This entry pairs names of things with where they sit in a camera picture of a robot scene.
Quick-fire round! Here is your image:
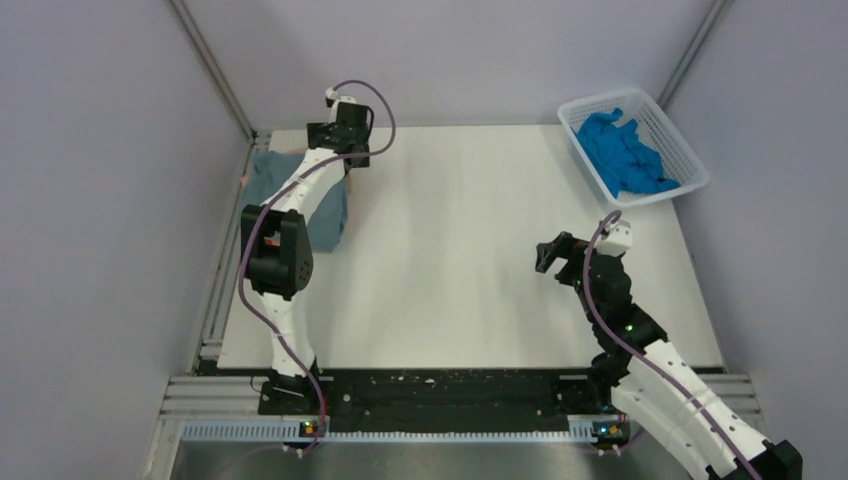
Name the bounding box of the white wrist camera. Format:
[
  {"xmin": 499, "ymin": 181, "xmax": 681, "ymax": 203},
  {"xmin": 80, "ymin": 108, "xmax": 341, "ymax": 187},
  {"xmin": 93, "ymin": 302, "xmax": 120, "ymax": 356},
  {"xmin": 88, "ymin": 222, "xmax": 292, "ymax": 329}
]
[
  {"xmin": 594, "ymin": 221, "xmax": 634, "ymax": 258},
  {"xmin": 325, "ymin": 89, "xmax": 358, "ymax": 108}
]

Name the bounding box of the left corner frame post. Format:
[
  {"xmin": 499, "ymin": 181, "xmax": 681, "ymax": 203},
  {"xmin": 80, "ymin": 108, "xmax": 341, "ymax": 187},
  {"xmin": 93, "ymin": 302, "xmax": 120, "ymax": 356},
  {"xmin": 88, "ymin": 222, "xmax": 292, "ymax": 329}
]
[{"xmin": 165, "ymin": 0, "xmax": 257, "ymax": 142}]

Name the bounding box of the controller board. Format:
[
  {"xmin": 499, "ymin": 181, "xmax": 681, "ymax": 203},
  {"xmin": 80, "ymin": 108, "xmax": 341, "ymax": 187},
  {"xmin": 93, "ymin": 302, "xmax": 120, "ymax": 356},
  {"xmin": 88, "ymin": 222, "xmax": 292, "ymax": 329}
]
[
  {"xmin": 281, "ymin": 418, "xmax": 330, "ymax": 442},
  {"xmin": 592, "ymin": 422, "xmax": 631, "ymax": 448}
]

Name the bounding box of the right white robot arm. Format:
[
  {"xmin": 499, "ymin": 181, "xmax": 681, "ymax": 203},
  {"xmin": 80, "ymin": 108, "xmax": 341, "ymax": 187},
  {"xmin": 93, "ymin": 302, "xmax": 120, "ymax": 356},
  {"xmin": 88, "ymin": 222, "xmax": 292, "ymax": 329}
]
[{"xmin": 535, "ymin": 232, "xmax": 803, "ymax": 479}]

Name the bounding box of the white plastic basket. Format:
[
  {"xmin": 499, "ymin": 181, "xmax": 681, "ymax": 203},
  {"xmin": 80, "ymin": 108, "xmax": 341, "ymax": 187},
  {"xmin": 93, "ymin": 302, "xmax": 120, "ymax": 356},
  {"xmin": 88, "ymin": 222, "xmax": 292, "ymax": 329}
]
[{"xmin": 557, "ymin": 88, "xmax": 709, "ymax": 209}]

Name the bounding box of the right corner frame post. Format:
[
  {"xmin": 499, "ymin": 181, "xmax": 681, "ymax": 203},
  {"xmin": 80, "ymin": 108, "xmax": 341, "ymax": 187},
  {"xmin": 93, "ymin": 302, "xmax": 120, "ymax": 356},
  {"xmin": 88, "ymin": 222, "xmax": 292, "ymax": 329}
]
[{"xmin": 656, "ymin": 0, "xmax": 734, "ymax": 109}]

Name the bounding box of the corner frame post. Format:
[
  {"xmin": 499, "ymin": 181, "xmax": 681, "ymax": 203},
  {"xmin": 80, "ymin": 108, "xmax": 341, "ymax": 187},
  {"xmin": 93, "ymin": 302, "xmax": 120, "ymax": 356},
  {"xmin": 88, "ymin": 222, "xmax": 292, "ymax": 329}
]
[
  {"xmin": 165, "ymin": 0, "xmax": 257, "ymax": 142},
  {"xmin": 656, "ymin": 0, "xmax": 734, "ymax": 109}
]

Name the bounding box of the left controller board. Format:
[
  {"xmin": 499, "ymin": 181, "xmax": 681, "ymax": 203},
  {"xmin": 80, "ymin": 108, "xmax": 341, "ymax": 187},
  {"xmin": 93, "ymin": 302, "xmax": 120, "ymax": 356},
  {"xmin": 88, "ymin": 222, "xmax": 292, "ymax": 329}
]
[{"xmin": 281, "ymin": 418, "xmax": 330, "ymax": 442}]

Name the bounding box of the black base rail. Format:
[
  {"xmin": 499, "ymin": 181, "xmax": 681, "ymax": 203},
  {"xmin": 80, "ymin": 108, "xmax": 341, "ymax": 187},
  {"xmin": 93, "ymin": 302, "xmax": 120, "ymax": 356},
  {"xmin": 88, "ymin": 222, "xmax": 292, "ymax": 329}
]
[{"xmin": 233, "ymin": 368, "xmax": 625, "ymax": 434}]

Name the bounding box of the bright blue t shirt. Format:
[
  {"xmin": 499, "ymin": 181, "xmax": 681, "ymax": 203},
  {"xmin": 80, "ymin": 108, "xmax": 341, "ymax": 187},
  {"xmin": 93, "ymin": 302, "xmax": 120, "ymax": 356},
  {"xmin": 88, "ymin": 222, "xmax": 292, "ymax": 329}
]
[{"xmin": 576, "ymin": 108, "xmax": 680, "ymax": 198}]

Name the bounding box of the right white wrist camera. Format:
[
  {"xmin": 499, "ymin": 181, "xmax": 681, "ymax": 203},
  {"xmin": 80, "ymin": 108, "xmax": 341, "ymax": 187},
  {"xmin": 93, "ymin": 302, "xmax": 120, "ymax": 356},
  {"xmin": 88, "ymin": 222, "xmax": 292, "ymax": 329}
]
[{"xmin": 594, "ymin": 221, "xmax": 634, "ymax": 258}]

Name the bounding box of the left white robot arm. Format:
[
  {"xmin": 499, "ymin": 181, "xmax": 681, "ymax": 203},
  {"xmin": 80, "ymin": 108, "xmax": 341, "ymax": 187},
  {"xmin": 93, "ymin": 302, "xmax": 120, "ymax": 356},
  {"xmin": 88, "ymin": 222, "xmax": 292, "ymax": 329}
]
[{"xmin": 241, "ymin": 96, "xmax": 373, "ymax": 416}]

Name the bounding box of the white cable duct strip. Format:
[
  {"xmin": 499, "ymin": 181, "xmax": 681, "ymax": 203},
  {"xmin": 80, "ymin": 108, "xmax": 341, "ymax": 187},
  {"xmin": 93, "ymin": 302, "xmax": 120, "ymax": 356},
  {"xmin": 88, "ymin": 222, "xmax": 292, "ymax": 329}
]
[{"xmin": 181, "ymin": 416, "xmax": 623, "ymax": 444}]

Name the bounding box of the right controller board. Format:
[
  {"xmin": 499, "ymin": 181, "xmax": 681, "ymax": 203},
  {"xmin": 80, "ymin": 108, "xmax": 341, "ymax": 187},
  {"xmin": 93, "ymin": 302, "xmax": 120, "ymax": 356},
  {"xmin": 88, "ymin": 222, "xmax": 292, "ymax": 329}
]
[{"xmin": 592, "ymin": 422, "xmax": 631, "ymax": 448}]

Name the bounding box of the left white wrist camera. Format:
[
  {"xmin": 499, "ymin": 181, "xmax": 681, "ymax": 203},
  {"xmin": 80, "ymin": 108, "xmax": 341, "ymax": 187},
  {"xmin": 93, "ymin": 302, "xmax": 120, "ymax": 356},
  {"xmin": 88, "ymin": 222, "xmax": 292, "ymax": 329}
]
[{"xmin": 325, "ymin": 89, "xmax": 358, "ymax": 108}]

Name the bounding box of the left aluminium frame rail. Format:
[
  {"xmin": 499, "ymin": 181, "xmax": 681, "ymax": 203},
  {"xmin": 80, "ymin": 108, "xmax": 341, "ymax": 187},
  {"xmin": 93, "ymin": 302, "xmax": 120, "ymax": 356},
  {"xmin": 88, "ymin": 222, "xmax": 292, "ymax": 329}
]
[{"xmin": 186, "ymin": 130, "xmax": 271, "ymax": 375}]

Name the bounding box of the grey blue t shirt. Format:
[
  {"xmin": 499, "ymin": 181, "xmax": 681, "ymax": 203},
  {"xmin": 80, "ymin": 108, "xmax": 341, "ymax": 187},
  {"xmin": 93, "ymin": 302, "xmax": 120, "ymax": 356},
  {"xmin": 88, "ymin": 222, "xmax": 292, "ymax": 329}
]
[{"xmin": 238, "ymin": 151, "xmax": 348, "ymax": 253}]

